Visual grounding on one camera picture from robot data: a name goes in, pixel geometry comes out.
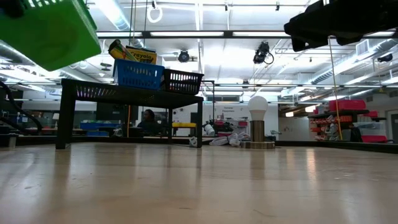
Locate yellow storage bin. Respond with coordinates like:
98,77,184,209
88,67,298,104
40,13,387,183
172,122,198,129

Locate person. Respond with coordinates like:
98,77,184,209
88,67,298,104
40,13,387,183
136,108,163,136

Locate long blue storage bin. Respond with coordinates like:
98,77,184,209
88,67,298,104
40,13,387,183
79,121,121,130

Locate small round dark fixture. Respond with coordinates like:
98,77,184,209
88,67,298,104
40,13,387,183
177,49,191,63

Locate red storage bin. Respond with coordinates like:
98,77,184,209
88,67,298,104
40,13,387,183
328,99,367,112
361,134,388,144

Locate table lamp with white bulb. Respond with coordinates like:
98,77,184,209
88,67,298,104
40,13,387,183
239,95,276,150

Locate black plastic slotted basket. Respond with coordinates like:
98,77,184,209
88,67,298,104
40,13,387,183
160,68,205,96

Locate white hanging ring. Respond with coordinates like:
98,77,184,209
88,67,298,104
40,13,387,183
146,5,164,24

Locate yellow hanging cord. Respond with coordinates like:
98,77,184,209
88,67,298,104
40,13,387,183
327,36,343,141

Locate black perforated metal riser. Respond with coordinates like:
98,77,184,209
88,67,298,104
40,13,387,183
55,78,205,150

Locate black overhead camera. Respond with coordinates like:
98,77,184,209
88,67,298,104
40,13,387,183
252,40,275,65

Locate white spot lamp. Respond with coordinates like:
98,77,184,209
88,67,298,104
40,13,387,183
203,123,216,137

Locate green plastic tray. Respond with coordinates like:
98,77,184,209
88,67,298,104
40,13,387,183
0,0,103,72

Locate blue plastic slotted basket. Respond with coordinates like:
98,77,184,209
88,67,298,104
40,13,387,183
112,58,166,91

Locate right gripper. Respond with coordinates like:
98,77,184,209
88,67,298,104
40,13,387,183
283,0,398,53

